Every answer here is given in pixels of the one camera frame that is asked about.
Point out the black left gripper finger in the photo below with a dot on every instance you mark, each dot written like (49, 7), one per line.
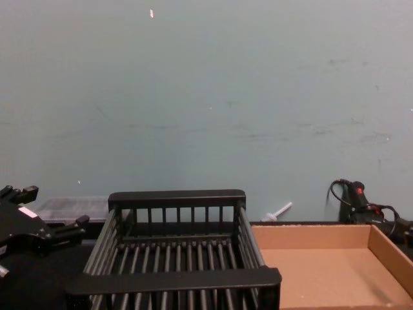
(29, 193)
(66, 233)

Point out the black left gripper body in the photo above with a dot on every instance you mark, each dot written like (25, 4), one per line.
(22, 229)

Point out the clear plastic case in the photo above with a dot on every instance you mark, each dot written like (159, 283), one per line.
(71, 206)

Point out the black table cloth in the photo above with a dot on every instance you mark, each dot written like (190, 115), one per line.
(94, 228)

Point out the black rack with steel bars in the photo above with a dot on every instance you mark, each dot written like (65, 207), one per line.
(177, 195)

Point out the small white plastic piece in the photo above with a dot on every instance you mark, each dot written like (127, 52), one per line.
(284, 207)

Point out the shallow brown cardboard tray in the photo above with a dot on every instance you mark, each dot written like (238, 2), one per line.
(316, 274)

